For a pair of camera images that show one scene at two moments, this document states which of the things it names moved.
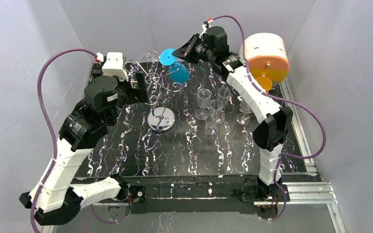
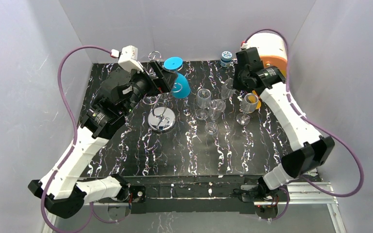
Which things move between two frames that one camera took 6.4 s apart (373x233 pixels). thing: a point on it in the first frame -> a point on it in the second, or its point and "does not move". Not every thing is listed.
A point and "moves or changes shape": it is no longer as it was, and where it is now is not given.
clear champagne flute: x=223 y=94 moves or changes shape
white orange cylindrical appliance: x=267 y=56 does not move
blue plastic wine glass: x=178 y=71 moves or changes shape
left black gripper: x=138 y=86 -> x=158 y=79
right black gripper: x=193 y=46 -> x=249 y=58
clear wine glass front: x=216 y=106 does not move
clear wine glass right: x=244 y=118 does not move
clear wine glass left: x=203 y=101 does not move
